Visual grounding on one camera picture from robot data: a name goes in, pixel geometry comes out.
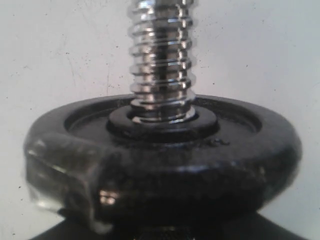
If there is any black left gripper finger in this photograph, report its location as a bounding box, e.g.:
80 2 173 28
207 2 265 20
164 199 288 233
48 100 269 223
34 209 304 240

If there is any chrome threaded dumbbell bar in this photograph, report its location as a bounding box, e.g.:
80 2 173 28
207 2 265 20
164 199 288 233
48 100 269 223
130 0 196 124

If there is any black weight plate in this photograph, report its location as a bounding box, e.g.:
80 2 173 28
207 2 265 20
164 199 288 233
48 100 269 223
23 95 302 231

